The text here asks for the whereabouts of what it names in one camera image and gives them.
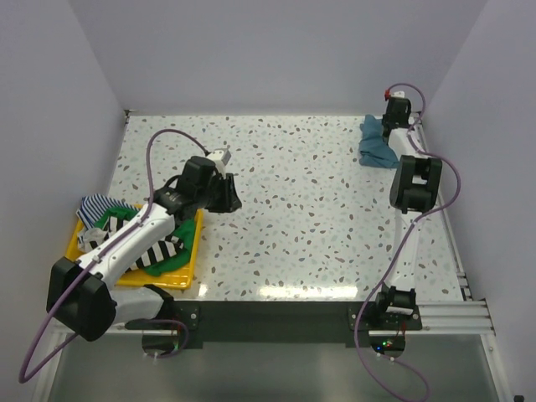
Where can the yellow plastic tray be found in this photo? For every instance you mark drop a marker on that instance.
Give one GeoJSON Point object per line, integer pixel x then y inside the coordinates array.
{"type": "Point", "coordinates": [179, 279]}

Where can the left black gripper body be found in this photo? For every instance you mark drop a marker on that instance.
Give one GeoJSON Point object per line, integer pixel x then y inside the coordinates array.
{"type": "Point", "coordinates": [219, 196]}

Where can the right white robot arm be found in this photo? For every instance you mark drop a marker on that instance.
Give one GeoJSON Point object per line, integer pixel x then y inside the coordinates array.
{"type": "Point", "coordinates": [413, 192]}

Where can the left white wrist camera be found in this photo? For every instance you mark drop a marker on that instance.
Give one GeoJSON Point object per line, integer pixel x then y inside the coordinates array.
{"type": "Point", "coordinates": [220, 157]}

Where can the blue ribbed tank top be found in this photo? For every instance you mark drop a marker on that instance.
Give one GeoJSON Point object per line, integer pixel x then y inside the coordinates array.
{"type": "Point", "coordinates": [373, 151]}

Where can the blue white striped tank top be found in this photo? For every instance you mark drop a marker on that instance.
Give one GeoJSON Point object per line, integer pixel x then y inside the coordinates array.
{"type": "Point", "coordinates": [93, 207]}

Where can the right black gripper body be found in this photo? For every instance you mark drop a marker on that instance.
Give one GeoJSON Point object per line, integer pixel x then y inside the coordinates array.
{"type": "Point", "coordinates": [406, 113]}

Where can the black white striped tank top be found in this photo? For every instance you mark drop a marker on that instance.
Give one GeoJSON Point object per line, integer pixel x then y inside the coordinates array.
{"type": "Point", "coordinates": [169, 247]}

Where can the green tank top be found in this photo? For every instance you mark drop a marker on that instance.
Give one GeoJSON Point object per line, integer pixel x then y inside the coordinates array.
{"type": "Point", "coordinates": [187, 228]}

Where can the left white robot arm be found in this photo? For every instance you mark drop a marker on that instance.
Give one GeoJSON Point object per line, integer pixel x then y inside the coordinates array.
{"type": "Point", "coordinates": [81, 292]}

